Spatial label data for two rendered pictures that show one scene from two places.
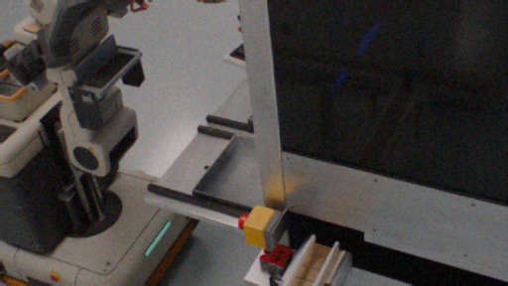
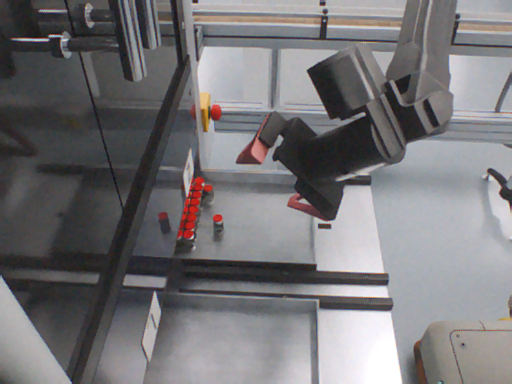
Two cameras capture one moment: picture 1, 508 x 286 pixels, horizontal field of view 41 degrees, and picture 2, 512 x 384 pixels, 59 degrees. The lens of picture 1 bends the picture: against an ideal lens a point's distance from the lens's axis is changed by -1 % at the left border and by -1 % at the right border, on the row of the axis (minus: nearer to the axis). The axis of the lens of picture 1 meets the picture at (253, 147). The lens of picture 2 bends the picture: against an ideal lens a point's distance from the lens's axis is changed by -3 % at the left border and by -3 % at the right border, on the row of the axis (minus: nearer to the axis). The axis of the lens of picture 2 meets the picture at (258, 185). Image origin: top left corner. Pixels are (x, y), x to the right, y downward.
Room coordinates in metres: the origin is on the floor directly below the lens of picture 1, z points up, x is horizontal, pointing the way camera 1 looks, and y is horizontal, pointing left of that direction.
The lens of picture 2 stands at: (2.04, -0.31, 1.64)
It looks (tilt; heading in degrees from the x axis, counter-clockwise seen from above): 43 degrees down; 152
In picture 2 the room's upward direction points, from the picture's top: straight up
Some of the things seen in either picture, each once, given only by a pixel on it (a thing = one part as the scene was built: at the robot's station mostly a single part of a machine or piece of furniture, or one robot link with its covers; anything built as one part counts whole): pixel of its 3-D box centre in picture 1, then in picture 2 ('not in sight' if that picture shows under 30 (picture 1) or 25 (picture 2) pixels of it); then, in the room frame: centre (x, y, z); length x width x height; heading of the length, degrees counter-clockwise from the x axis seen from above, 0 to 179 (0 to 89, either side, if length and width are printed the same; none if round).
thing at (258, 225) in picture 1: (263, 227); (195, 112); (1.14, 0.00, 1.00); 0.08 x 0.07 x 0.07; 59
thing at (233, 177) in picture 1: (267, 179); (235, 217); (1.41, -0.03, 0.90); 0.34 x 0.26 x 0.04; 59
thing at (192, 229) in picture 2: not in sight; (195, 212); (1.37, -0.10, 0.91); 0.18 x 0.02 x 0.05; 149
